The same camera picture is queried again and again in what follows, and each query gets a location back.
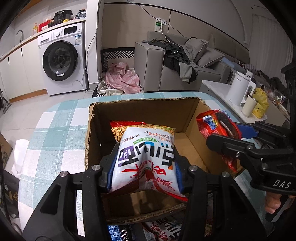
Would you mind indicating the black shopping bag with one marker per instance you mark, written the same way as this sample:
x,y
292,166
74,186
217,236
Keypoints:
x,y
11,188

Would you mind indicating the right hand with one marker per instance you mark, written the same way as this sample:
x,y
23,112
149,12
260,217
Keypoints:
x,y
272,202

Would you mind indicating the white paper bag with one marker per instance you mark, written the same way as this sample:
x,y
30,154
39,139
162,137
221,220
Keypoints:
x,y
19,154

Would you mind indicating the white side table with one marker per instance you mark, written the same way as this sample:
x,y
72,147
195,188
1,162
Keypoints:
x,y
219,91

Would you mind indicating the cream cup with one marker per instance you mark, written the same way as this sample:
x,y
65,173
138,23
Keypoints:
x,y
248,105

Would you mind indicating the grey pillow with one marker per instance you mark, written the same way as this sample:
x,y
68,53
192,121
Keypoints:
x,y
209,58

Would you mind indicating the black rice cooker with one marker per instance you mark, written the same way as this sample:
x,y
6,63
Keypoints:
x,y
62,15

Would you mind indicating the white kitchen cabinet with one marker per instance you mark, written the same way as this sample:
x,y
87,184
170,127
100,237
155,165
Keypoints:
x,y
21,71

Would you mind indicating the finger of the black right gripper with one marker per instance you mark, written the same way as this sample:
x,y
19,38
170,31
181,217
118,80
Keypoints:
x,y
266,133
231,147

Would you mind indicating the brown cardboard box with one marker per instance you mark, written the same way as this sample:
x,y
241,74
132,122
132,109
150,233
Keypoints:
x,y
179,113

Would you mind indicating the pink cloth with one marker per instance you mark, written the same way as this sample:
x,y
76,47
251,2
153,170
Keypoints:
x,y
120,77

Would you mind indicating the dark clothes pile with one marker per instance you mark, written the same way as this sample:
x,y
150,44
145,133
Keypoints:
x,y
176,59

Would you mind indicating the yellow plastic bag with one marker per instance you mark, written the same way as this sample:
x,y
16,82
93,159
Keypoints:
x,y
262,104

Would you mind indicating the white noodle snack bag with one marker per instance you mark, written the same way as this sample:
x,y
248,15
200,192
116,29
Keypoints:
x,y
145,160

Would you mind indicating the grey sofa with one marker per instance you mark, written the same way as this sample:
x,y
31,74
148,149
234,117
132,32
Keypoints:
x,y
154,76

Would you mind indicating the red snack bag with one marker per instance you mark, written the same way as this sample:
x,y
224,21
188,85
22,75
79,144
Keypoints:
x,y
218,122

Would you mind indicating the teal checkered tablecloth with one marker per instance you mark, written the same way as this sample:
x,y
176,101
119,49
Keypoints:
x,y
58,143

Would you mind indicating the white washing machine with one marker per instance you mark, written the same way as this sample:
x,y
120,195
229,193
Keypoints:
x,y
63,59

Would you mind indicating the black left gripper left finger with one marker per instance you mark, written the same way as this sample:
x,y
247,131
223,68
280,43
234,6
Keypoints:
x,y
72,207

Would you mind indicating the white wall socket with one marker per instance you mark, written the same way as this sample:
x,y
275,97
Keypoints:
x,y
159,23

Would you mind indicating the black patterned basket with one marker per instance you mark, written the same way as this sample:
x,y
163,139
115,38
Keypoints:
x,y
110,56

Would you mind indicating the white kettle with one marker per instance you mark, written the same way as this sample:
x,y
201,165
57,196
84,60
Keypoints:
x,y
241,87

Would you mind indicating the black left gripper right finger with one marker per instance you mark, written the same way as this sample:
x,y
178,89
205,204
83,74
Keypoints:
x,y
217,208

